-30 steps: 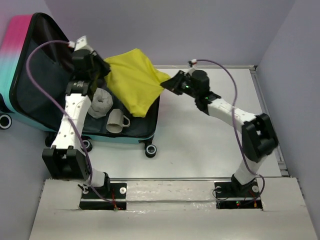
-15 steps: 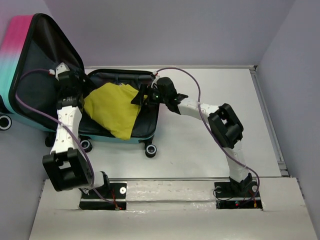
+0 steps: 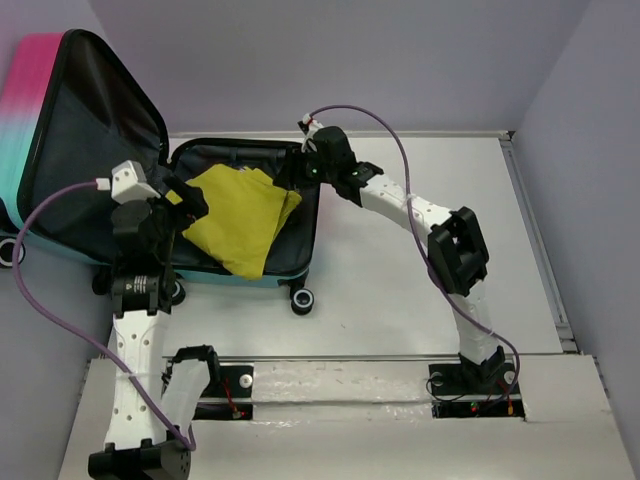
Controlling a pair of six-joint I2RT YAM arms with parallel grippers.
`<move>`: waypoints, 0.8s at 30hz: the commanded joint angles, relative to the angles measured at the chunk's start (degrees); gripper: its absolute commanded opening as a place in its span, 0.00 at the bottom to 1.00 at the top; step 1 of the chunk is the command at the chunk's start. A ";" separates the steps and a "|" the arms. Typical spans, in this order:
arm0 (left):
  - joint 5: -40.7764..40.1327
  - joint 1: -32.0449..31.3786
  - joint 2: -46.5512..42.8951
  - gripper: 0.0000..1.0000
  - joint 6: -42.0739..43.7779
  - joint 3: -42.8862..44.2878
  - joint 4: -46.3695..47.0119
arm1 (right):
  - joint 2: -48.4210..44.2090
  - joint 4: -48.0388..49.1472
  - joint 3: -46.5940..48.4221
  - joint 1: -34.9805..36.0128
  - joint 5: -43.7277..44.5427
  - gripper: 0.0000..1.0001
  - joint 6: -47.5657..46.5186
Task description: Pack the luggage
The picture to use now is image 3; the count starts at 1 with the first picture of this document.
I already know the pink and teal suitcase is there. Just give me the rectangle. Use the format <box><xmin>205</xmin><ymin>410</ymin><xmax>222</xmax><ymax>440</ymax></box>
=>
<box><xmin>1</xmin><ymin>29</ymin><xmax>320</xmax><ymax>315</ymax></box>

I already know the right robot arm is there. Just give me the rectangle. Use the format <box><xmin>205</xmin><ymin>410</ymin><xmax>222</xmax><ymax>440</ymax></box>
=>
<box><xmin>275</xmin><ymin>119</ymin><xmax>507</xmax><ymax>392</ymax></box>

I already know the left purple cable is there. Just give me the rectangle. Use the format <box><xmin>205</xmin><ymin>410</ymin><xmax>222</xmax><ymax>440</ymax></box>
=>
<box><xmin>12</xmin><ymin>180</ymin><xmax>197</xmax><ymax>451</ymax></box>

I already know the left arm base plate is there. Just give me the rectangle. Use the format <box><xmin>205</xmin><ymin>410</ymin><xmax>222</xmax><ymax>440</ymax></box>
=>
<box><xmin>194</xmin><ymin>363</ymin><xmax>254</xmax><ymax>421</ymax></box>

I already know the yellow cloth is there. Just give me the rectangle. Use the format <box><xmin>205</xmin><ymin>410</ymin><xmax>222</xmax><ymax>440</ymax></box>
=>
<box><xmin>182</xmin><ymin>164</ymin><xmax>302</xmax><ymax>281</ymax></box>

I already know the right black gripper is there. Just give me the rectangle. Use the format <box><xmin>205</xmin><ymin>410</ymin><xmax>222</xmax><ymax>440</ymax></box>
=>
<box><xmin>272</xmin><ymin>145</ymin><xmax>337</xmax><ymax>191</ymax></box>

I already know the purple cable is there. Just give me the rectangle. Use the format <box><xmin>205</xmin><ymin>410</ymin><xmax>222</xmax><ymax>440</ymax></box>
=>
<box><xmin>309</xmin><ymin>104</ymin><xmax>524</xmax><ymax>416</ymax></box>
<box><xmin>12</xmin><ymin>180</ymin><xmax>197</xmax><ymax>451</ymax></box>

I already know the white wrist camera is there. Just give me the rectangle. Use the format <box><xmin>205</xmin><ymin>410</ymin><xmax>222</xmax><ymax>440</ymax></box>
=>
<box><xmin>111</xmin><ymin>160</ymin><xmax>160</xmax><ymax>204</ymax></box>
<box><xmin>298</xmin><ymin>113</ymin><xmax>324</xmax><ymax>152</ymax></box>

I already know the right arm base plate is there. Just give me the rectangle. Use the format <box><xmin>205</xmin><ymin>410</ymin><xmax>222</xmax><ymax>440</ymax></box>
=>
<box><xmin>425</xmin><ymin>362</ymin><xmax>526</xmax><ymax>419</ymax></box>

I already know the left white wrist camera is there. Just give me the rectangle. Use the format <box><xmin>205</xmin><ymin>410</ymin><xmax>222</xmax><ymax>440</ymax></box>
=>
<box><xmin>111</xmin><ymin>160</ymin><xmax>160</xmax><ymax>204</ymax></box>

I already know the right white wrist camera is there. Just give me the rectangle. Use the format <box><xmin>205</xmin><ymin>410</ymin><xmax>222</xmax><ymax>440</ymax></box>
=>
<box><xmin>298</xmin><ymin>113</ymin><xmax>324</xmax><ymax>152</ymax></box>

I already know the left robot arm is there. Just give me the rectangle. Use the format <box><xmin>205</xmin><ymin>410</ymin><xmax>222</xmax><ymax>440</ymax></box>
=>
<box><xmin>88</xmin><ymin>172</ymin><xmax>221</xmax><ymax>479</ymax></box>

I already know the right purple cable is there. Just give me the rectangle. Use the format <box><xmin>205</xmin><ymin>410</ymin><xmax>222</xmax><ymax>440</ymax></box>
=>
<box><xmin>309</xmin><ymin>104</ymin><xmax>524</xmax><ymax>416</ymax></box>

